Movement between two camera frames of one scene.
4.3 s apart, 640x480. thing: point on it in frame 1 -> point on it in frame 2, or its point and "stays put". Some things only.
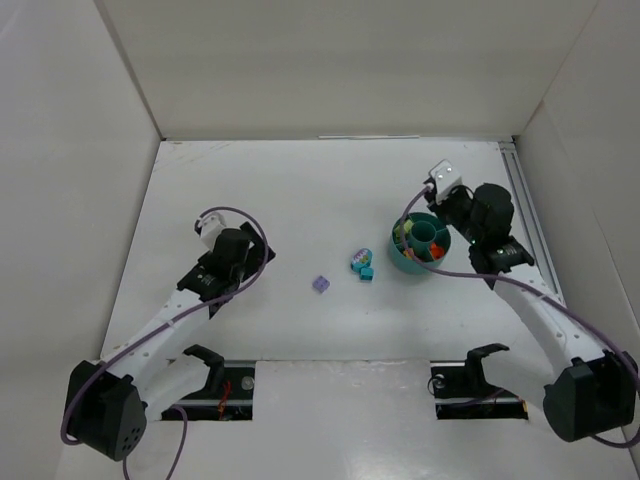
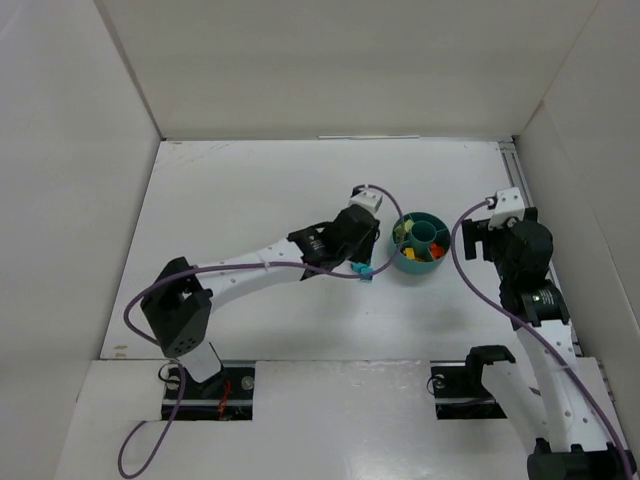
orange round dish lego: x=437 y=251 stays put
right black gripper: x=451 y=206 -> x=476 y=235
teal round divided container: x=427 y=238 stays put
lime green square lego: x=408 y=225 stays put
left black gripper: x=258 y=243 -> x=368 y=245
